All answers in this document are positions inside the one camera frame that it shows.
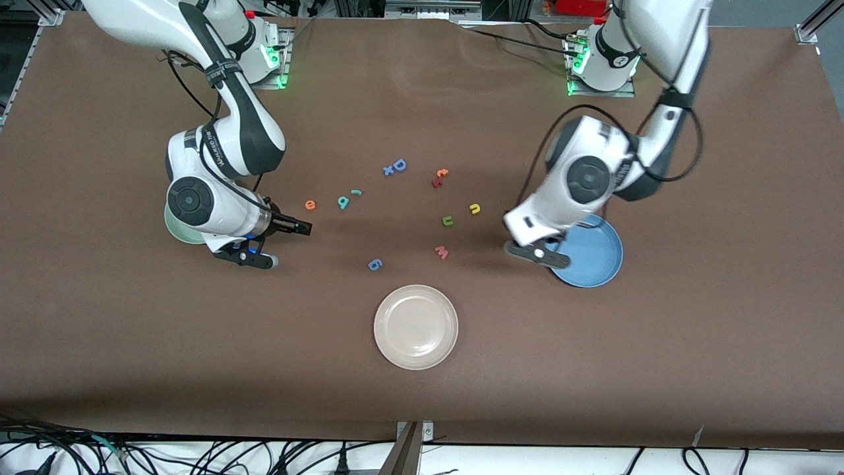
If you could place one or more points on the blue foam number 6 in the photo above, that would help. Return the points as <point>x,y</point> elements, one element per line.
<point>380,262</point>

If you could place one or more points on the black power plug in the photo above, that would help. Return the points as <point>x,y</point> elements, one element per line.
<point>342,465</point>

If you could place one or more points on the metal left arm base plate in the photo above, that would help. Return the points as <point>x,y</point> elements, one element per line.
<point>623,94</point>

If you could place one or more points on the grey metal bracket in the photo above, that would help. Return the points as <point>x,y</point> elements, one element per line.
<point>409,455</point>

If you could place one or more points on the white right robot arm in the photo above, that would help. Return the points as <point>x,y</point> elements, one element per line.
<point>244,125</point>

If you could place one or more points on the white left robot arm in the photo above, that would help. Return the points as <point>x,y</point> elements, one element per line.
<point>672,33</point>

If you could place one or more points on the pink foam letter w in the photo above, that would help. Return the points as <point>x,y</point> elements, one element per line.
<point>440,250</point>

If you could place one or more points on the pale green plate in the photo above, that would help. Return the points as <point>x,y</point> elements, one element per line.
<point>181,231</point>

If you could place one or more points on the grey tape piece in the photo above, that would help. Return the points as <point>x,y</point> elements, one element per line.
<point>699,437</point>

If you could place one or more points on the blue foam letter D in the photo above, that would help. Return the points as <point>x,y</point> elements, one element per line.
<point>395,165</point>

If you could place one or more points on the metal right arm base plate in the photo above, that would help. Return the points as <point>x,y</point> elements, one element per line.
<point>270,86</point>

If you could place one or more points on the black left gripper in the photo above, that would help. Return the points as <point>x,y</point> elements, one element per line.
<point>552,239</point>

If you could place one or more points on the aluminium frame rail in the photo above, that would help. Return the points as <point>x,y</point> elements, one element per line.
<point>808,31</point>
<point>51,16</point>

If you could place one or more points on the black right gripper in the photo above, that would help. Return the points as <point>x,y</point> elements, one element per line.
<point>279,224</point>

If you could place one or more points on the red box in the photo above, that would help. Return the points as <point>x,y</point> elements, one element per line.
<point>583,6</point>

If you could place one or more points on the blue plate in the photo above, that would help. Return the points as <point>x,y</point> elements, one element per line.
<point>593,257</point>

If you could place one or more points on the beige plate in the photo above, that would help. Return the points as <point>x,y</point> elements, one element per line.
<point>415,326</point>

